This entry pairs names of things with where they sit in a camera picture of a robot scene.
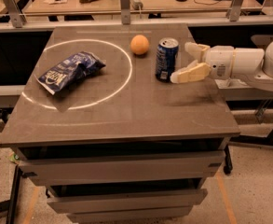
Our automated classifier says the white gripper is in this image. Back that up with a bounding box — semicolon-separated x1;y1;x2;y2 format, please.
171;42;234;84

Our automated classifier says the blue pepsi can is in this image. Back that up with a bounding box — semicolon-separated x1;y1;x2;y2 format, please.
155;37;179;82

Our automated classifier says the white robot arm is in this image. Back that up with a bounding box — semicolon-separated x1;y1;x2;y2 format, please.
171;42;273;91

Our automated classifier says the orange fruit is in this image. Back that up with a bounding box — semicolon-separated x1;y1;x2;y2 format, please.
130;35;149;55

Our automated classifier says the white power strip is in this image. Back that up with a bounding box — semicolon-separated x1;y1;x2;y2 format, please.
130;0;143;10

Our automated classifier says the grey drawer cabinet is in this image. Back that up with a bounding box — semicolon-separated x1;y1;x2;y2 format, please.
0;23;239;224

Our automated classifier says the blue chip bag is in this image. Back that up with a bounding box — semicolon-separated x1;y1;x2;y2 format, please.
37;51;105;95

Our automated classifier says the metal rail bracket right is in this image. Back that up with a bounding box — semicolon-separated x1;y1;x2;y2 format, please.
226;0;244;21

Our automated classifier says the metal rail bracket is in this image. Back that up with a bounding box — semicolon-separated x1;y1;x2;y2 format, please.
120;0;130;25
226;0;244;21
2;0;26;28

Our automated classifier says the metal rail bracket middle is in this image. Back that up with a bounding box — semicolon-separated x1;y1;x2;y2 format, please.
120;0;130;25

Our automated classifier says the metal rail bracket left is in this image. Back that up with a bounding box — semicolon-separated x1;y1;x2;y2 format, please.
2;0;26;28

